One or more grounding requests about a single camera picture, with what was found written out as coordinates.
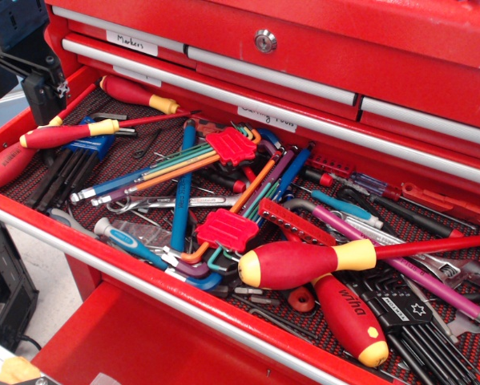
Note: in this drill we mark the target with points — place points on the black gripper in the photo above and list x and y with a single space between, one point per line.
46 88

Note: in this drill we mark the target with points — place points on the red bit holder strip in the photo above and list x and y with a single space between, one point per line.
293 224

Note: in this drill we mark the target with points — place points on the blue holder black hex keys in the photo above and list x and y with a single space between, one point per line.
70 170

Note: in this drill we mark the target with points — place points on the red yellow screwdriver left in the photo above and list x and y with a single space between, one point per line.
53 136

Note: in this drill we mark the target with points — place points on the white Markers label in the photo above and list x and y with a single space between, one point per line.
133 43

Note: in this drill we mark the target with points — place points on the red yellow screwdriver back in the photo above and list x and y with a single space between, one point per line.
128 91

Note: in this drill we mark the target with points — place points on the red screwdriver far left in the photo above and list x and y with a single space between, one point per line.
15 158

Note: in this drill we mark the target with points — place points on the silver combination wrench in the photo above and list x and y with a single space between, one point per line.
169 202

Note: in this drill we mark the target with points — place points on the blue white precision screwdriver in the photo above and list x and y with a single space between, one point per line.
129 243

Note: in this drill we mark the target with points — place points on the long blue hex key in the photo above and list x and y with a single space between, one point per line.
182 194

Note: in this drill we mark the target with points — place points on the upper colourful hex key set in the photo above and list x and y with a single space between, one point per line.
231 147

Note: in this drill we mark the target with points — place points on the colourful hex key set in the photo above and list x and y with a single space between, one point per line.
227 232
231 147

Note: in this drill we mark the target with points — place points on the silver drawer lock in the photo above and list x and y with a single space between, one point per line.
265 41

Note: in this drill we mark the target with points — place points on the white cutting tools label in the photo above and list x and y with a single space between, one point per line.
266 119

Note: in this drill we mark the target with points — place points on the black device on floor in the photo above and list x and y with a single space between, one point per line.
18 295

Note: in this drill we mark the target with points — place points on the black red-tipped screwdriver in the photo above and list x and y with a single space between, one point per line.
234 185

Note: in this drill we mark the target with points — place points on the red tool chest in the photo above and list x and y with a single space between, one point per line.
391 87

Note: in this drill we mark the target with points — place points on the lower colourful hex key set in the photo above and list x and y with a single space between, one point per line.
227 232

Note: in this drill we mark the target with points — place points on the large red yellow screwdriver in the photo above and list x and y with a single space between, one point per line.
285 265

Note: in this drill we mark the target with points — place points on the pink long hex key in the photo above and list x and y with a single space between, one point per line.
404 266

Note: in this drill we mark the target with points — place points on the red round cap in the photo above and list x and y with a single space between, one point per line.
301 300

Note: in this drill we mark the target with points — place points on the red Wiha screwdriver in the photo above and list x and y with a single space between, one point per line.
351 321

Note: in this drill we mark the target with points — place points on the red utility knife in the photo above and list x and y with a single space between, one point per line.
448 205

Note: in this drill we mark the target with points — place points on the black Tekton torx key set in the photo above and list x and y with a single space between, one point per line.
408 324

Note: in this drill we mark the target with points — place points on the teal handled small screwdriver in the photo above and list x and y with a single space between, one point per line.
344 207

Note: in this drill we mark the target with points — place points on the clear blue handle screwdriver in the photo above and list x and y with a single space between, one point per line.
370 185

